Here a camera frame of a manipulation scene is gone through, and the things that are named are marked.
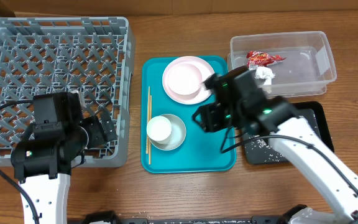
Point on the grey shallow bowl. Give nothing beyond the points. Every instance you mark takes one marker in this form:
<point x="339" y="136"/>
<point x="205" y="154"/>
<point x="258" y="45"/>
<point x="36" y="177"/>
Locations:
<point x="178" y="134"/>

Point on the grey plastic dish rack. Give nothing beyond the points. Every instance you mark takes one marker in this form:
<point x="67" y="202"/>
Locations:
<point x="91" y="55"/>

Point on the wooden chopstick right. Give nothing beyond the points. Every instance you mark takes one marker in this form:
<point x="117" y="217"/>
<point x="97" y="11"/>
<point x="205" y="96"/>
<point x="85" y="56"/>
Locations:
<point x="149" y="129"/>

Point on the white rice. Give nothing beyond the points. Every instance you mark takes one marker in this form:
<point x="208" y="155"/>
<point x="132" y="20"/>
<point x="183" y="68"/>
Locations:
<point x="259" y="152"/>

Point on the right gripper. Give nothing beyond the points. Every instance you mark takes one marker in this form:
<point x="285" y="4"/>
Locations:
<point x="212" y="115"/>

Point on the large white plate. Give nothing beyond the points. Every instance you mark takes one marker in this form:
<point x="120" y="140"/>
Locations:
<point x="201" y="95"/>

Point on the teal serving tray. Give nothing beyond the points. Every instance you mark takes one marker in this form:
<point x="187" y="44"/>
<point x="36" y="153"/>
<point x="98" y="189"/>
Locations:
<point x="200" y="151"/>

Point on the clear plastic waste bin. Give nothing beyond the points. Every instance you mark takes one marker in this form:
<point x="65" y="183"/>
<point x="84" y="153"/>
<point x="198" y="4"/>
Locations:
<point x="307" y="66"/>

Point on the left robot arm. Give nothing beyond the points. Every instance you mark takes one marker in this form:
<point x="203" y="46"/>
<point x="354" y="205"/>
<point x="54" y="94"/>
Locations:
<point x="42" y="159"/>

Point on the white cup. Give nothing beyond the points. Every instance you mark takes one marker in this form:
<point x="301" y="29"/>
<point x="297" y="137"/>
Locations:
<point x="161" y="129"/>

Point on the small pink bowl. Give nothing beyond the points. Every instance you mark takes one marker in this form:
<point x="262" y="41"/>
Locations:
<point x="184" y="79"/>

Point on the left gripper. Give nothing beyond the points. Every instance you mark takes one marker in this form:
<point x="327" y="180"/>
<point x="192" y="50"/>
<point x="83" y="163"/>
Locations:
<point x="97" y="136"/>

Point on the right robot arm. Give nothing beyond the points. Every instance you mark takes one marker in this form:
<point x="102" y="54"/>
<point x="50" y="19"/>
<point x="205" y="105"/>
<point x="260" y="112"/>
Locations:
<point x="240" y="103"/>

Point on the white tissue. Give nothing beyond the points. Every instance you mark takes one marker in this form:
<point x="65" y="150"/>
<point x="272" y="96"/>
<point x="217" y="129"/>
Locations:
<point x="264" y="77"/>

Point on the red snack wrapper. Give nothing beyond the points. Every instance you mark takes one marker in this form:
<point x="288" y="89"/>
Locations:
<point x="261" y="59"/>

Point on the black food waste tray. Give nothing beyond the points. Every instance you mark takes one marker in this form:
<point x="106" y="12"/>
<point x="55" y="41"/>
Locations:
<point x="314" y="113"/>

